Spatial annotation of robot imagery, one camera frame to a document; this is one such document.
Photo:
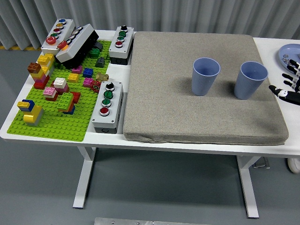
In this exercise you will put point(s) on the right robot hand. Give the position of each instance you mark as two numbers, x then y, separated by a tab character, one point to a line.
290	95

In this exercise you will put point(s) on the blue ribbed plastic cup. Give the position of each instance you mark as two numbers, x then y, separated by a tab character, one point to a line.
201	86
246	89

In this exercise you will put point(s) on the blue plate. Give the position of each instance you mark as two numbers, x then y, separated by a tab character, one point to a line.
289	50

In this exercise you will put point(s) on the white curved robot cover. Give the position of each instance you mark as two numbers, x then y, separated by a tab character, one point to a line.
294	167

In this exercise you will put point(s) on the white table leg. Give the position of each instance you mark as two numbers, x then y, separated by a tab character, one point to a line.
84	178
248	187

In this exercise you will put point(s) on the grey-brown cushion mat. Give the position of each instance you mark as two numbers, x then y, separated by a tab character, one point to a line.
164	93

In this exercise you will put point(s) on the grey pleated curtain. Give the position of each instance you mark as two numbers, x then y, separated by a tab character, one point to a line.
164	14

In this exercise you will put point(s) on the small four-button control box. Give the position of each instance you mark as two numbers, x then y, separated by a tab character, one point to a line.
122	45

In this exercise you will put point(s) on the large four-button control box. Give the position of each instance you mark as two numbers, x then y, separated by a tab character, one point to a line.
106	117

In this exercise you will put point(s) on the brass valve red handwheel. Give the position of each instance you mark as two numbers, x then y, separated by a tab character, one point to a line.
101	77

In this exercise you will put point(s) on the grey sloped brick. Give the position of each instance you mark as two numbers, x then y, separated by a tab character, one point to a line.
100	62

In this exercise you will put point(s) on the grey metal plate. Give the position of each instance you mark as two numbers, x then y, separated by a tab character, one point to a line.
140	222

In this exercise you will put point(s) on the dark grey arch brick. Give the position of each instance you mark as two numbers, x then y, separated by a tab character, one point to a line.
99	46

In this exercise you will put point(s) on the dark green brick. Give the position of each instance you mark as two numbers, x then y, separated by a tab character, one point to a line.
95	53

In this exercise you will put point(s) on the magenta brick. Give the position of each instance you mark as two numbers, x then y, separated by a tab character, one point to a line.
77	69
88	82

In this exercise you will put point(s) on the white control box black base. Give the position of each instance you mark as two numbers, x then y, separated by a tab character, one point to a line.
77	43

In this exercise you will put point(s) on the green and orange brick stack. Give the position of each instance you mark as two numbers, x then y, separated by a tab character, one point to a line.
65	100

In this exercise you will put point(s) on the white and pink brick stack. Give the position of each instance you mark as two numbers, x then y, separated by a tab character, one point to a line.
60	84

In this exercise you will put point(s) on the green studded baseplate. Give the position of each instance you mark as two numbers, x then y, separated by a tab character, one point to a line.
58	126

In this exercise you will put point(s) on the white five-button control box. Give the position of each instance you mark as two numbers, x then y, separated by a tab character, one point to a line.
59	29

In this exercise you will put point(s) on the pink white red brick stack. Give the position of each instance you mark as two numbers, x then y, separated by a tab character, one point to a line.
50	93

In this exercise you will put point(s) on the yellow and white brick stack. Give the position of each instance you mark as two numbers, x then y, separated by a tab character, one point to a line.
45	59

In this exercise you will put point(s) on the brown yellow pink red stack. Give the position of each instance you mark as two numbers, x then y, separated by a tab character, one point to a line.
38	76

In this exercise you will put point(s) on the blue yellow grey brick stack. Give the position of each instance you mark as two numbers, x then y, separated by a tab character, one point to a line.
31	114

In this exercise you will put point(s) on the yellow black floor tape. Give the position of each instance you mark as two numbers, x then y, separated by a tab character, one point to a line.
23	48

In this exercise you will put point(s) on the grey metal bracket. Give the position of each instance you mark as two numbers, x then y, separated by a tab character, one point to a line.
261	164

